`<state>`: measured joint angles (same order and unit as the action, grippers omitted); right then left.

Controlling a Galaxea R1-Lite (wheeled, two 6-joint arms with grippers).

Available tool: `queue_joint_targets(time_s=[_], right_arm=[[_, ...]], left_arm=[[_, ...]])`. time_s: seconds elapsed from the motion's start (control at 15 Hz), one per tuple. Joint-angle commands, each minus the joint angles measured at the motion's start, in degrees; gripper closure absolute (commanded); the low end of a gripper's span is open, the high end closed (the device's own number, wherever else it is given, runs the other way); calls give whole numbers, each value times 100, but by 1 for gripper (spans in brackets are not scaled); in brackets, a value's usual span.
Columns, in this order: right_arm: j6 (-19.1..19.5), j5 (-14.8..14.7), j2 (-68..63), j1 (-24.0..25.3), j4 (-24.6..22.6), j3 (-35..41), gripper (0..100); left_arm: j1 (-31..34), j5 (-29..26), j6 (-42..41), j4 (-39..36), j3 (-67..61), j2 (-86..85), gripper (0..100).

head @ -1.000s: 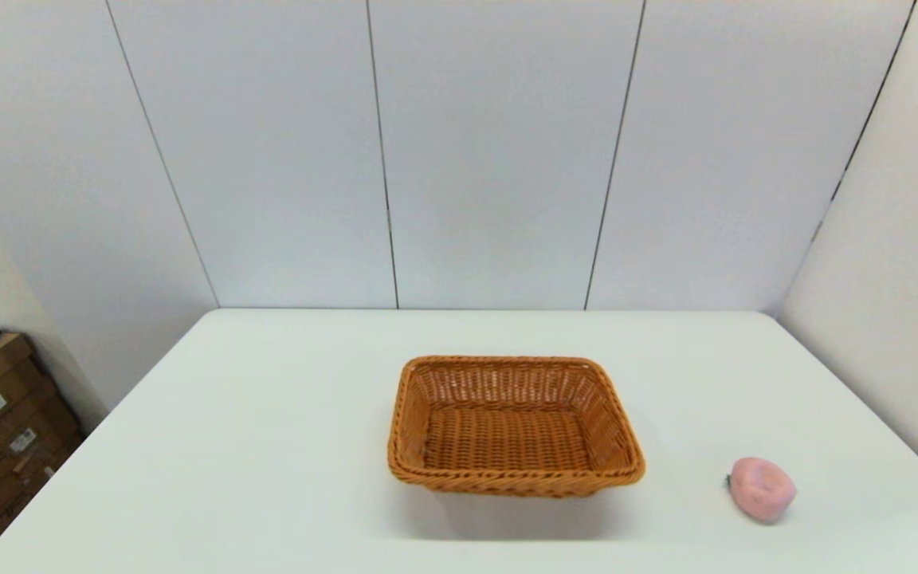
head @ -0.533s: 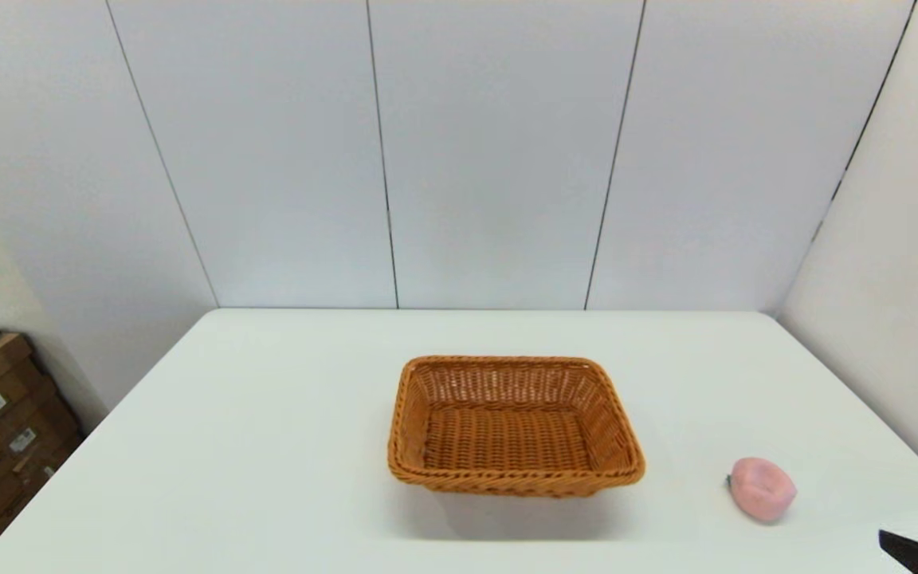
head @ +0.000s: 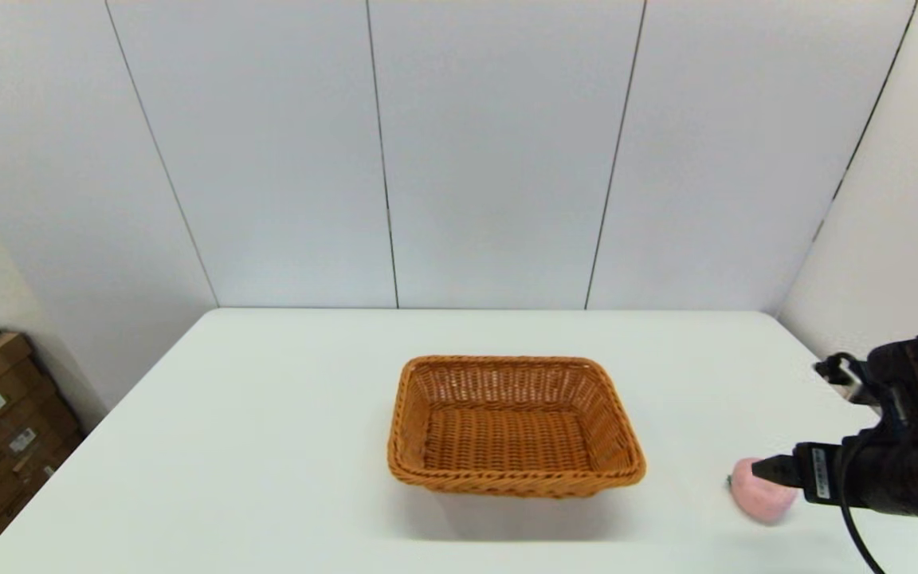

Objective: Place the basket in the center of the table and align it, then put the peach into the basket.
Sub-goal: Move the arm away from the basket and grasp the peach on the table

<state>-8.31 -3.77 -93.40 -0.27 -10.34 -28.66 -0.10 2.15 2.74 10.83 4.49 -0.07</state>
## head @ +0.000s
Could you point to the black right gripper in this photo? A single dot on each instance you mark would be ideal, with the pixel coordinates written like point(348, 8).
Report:
point(821, 472)

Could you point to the pink peach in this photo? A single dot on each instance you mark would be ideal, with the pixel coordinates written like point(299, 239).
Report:
point(762, 502)

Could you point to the orange woven wicker basket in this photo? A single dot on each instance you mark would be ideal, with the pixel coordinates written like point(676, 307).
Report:
point(507, 438)

